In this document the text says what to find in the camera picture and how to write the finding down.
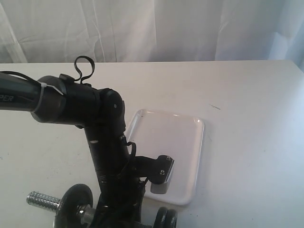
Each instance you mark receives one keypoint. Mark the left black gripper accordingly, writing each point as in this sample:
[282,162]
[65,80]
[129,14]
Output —
[120,201]

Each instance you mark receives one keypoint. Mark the chrome threaded dumbbell bar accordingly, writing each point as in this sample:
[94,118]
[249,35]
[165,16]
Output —
[50,203]

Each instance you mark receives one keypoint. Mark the black weight plate end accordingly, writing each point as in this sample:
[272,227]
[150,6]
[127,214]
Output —
[160,217]

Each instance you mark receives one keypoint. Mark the black weight plate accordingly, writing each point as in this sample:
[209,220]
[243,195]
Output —
[72,207]
[171,219]

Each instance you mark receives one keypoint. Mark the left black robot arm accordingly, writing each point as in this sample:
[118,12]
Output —
[100,112]

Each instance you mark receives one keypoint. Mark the white rectangular tray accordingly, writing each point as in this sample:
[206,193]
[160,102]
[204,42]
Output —
[178,136]

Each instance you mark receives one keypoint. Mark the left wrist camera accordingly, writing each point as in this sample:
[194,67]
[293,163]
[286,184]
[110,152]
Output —
[157,171]

